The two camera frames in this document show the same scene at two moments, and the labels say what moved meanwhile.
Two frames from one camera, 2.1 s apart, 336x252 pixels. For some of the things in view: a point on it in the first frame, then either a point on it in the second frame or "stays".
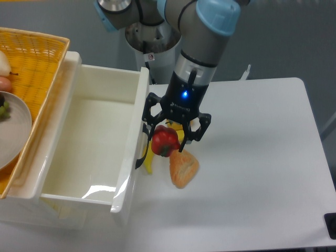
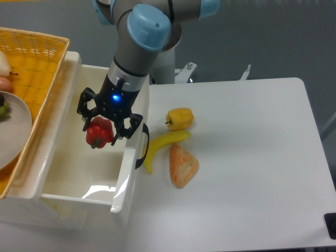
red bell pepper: (164, 140) -> (100, 132)
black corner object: (330, 219) stays
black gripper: (182, 102) -> (116, 98)
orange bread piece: (184, 167) stays
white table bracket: (245, 73) stays
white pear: (5, 67) stays
